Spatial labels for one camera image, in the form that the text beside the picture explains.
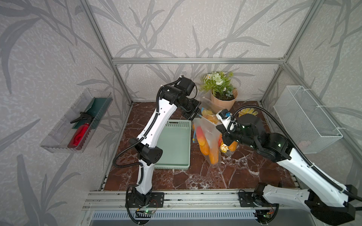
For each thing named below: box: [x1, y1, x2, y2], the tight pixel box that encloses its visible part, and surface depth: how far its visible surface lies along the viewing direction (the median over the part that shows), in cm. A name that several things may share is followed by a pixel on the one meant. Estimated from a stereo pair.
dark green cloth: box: [72, 96, 114, 130], surface depth 70 cm
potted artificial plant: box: [200, 71, 239, 113], surface depth 100 cm
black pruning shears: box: [70, 111, 95, 124], surface depth 67 cm
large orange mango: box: [197, 140, 210, 156], surface depth 84 cm
